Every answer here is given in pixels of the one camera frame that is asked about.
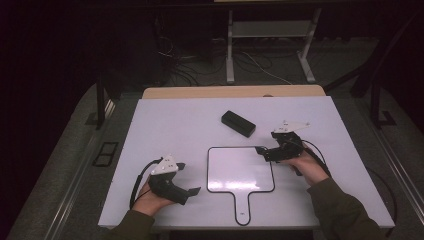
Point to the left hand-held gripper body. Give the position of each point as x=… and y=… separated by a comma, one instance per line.
x=165, y=186

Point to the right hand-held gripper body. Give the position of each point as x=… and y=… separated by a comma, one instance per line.
x=286, y=146

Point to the white handheld whiteboard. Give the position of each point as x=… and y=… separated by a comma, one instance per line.
x=240, y=166

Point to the black whiteboard eraser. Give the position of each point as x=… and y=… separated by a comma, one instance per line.
x=238, y=123

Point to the person's left hand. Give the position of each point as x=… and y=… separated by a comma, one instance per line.
x=150, y=201

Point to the person's right hand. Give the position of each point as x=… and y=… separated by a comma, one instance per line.
x=308, y=166

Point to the wooden table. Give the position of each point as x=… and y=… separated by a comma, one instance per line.
x=233, y=91

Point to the black stand with slanted brace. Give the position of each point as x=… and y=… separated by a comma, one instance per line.
x=375, y=83

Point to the grey metal stand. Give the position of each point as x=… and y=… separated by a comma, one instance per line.
x=270, y=29

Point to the black stand with thin post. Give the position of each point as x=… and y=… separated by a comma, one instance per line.
x=100, y=103

